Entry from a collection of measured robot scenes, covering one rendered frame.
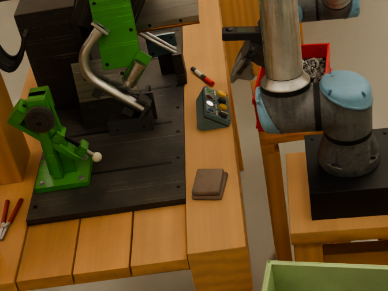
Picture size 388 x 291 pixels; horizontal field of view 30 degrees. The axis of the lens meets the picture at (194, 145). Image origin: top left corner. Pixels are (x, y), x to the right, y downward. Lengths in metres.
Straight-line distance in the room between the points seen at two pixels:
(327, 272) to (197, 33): 1.26
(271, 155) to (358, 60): 1.92
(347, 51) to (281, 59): 2.52
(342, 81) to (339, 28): 2.68
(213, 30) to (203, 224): 0.99
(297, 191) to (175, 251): 0.37
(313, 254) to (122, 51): 0.78
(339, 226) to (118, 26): 0.83
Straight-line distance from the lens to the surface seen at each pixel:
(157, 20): 2.19
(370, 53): 4.11
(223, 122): 2.05
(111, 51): 2.10
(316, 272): 1.56
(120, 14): 2.07
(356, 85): 1.69
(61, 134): 1.93
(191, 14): 2.19
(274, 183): 2.28
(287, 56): 1.64
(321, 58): 2.38
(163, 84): 2.31
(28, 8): 2.20
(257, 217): 3.09
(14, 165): 2.07
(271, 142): 2.17
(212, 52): 2.44
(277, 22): 1.60
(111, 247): 1.80
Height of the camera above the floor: 2.08
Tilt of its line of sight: 36 degrees down
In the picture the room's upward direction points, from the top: 12 degrees counter-clockwise
